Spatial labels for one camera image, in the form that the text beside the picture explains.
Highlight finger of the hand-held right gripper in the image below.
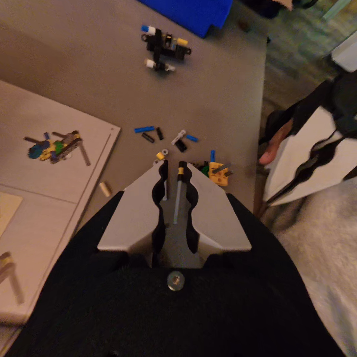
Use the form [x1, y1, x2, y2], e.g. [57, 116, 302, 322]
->
[263, 107, 336, 202]
[268, 137, 357, 207]

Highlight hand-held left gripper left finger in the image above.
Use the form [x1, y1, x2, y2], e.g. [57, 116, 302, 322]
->
[97, 160, 169, 269]

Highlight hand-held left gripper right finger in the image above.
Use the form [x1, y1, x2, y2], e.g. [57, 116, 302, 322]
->
[185, 163, 252, 268]

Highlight yellow black lego gear assembly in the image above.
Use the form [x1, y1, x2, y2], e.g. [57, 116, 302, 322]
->
[177, 150, 234, 187]

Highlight lego instruction booklet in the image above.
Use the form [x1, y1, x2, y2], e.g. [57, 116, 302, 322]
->
[0, 79, 122, 327]

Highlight light grey lego axle pin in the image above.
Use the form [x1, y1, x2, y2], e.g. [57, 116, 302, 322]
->
[170, 129, 187, 145]

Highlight black lego subassembly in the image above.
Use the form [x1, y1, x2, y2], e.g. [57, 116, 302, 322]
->
[140, 25, 193, 73]

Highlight person's right hand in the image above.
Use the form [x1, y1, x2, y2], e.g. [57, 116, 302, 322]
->
[259, 119, 295, 165]

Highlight grey zip sweatshirt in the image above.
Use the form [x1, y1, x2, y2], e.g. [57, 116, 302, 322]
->
[261, 178, 357, 357]

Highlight blue plastic storage bin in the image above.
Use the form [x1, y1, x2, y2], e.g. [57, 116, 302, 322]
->
[136, 0, 234, 38]

